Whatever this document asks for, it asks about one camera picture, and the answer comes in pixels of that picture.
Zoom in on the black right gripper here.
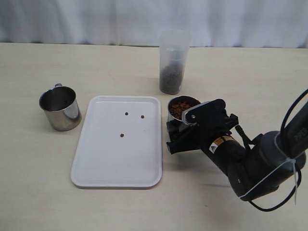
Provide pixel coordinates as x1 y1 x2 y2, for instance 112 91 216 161
167 113 243 166

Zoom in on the steel mug with kibble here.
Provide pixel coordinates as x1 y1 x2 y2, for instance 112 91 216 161
167 95 201 123

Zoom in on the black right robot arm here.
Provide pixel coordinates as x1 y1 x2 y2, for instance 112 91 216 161
167 96 308 202

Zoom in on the clear plastic tall container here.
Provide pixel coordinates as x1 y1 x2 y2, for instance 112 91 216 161
159 29 191 95

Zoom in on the white plastic tray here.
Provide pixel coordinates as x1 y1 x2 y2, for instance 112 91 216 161
70 95 162 188

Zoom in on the white right zip tie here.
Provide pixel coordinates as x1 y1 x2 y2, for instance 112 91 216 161
239 157 302 212

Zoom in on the white curtain backdrop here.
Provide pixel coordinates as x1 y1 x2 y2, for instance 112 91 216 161
0 0 308 48

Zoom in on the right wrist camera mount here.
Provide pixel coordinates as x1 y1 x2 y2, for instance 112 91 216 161
181 99 226 125

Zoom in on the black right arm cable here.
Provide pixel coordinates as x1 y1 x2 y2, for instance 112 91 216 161
234 89 308 212

